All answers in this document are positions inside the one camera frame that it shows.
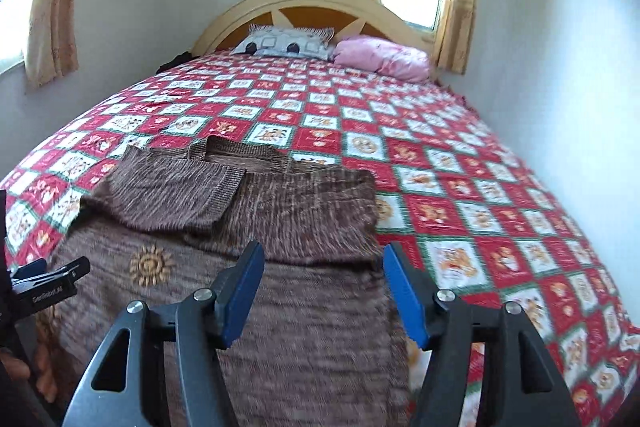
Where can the dark cloth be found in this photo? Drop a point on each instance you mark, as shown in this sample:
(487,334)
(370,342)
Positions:
(172,61)

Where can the red checkered printed blanket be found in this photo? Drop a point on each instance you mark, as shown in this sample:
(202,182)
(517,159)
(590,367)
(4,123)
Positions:
(450,157)

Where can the grey patterned pillow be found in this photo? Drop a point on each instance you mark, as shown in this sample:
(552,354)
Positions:
(280,42)

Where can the pink pillow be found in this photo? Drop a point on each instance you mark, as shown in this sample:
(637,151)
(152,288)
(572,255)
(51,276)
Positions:
(385,54)

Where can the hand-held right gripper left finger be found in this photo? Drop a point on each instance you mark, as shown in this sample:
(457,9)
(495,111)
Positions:
(245,292)

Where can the brown knitted sweater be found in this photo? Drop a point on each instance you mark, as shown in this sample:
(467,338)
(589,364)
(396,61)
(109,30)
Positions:
(310,217)

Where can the cream wooden headboard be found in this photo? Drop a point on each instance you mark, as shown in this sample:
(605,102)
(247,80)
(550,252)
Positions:
(250,7)

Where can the person's left hand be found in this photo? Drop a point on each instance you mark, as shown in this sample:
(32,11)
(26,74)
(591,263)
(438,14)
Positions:
(15,366)

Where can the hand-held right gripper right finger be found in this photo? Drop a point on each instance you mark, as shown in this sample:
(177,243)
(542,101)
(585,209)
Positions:
(405,292)

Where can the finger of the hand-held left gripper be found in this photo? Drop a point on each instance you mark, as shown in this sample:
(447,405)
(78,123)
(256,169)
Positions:
(47,284)

